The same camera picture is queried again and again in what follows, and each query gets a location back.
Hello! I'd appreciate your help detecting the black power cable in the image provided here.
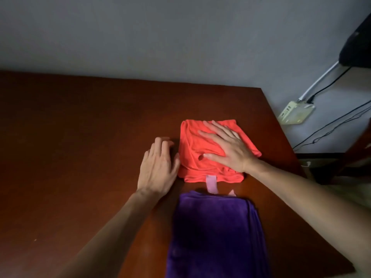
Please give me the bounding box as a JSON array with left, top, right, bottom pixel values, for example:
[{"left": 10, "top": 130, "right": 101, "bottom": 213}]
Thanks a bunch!
[{"left": 307, "top": 66, "right": 353, "bottom": 103}]

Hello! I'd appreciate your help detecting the person's left hand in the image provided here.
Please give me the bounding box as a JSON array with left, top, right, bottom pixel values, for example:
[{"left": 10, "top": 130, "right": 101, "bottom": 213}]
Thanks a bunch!
[{"left": 136, "top": 137, "right": 181, "bottom": 198}]

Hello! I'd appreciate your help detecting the black device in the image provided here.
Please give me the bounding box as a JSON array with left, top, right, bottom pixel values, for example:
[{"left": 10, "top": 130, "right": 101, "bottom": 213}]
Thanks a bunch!
[{"left": 338, "top": 13, "right": 371, "bottom": 69}]

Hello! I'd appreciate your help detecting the person's left forearm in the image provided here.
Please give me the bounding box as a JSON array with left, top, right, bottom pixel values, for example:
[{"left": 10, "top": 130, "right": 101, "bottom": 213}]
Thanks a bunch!
[{"left": 56, "top": 189, "right": 163, "bottom": 278}]

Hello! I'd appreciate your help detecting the folded purple towel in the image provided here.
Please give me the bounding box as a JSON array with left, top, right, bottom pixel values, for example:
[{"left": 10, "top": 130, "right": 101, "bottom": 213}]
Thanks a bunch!
[{"left": 165, "top": 190, "right": 272, "bottom": 278}]

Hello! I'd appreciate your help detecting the person's right forearm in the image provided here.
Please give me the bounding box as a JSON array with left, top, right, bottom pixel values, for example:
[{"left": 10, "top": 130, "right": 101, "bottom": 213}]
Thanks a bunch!
[{"left": 246, "top": 158, "right": 371, "bottom": 278}]

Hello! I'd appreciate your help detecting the thin black cable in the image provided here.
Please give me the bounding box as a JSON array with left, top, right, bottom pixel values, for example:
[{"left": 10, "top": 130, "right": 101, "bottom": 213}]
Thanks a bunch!
[{"left": 292, "top": 100, "right": 371, "bottom": 151}]

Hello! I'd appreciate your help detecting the orange cloth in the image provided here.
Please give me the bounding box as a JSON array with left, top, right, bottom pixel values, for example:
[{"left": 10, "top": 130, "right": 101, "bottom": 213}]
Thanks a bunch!
[{"left": 177, "top": 119, "right": 262, "bottom": 184}]

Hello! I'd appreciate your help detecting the white cable conduit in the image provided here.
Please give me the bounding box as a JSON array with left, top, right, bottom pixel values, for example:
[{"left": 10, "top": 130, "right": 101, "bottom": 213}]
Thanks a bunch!
[{"left": 298, "top": 61, "right": 340, "bottom": 102}]

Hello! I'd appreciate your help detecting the person's right hand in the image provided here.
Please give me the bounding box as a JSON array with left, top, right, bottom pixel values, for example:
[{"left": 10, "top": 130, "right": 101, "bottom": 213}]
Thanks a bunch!
[{"left": 198, "top": 120, "right": 260, "bottom": 174}]

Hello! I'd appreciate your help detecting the dark wooden chair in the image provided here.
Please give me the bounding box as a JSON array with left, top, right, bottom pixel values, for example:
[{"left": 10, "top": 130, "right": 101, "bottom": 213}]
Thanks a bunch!
[{"left": 311, "top": 119, "right": 371, "bottom": 186}]

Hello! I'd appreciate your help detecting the white power strip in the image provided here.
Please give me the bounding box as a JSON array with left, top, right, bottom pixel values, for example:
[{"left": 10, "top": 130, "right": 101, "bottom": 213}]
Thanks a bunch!
[{"left": 277, "top": 100, "right": 316, "bottom": 125}]

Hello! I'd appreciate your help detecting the pink fabric loop tag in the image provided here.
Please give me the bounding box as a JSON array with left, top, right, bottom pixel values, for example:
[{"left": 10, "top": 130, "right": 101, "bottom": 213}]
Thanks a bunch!
[{"left": 205, "top": 175, "right": 219, "bottom": 195}]

